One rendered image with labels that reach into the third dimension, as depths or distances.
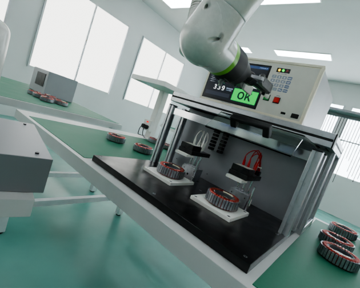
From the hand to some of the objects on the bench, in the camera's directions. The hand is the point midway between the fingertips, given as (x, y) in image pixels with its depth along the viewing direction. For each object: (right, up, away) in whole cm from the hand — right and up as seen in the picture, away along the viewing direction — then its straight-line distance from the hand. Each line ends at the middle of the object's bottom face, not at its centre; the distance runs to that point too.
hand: (256, 90), depth 78 cm
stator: (-12, -38, -1) cm, 40 cm away
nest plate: (-13, -39, -1) cm, 41 cm away
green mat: (-56, -19, +64) cm, 87 cm away
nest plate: (-30, -31, +14) cm, 46 cm away
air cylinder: (-4, -41, +11) cm, 42 cm away
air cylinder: (-22, -33, +25) cm, 47 cm away
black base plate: (-21, -37, +8) cm, 44 cm away
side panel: (+25, -53, +19) cm, 62 cm away
